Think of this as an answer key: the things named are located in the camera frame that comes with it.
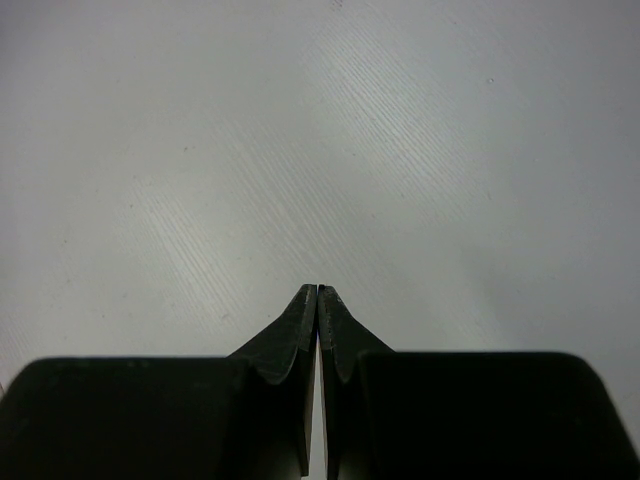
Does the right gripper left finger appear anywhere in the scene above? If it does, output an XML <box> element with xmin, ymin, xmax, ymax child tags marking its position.
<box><xmin>1</xmin><ymin>284</ymin><xmax>317</xmax><ymax>479</ymax></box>

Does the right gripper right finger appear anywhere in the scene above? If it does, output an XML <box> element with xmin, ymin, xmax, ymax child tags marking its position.
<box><xmin>318</xmin><ymin>286</ymin><xmax>639</xmax><ymax>479</ymax></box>

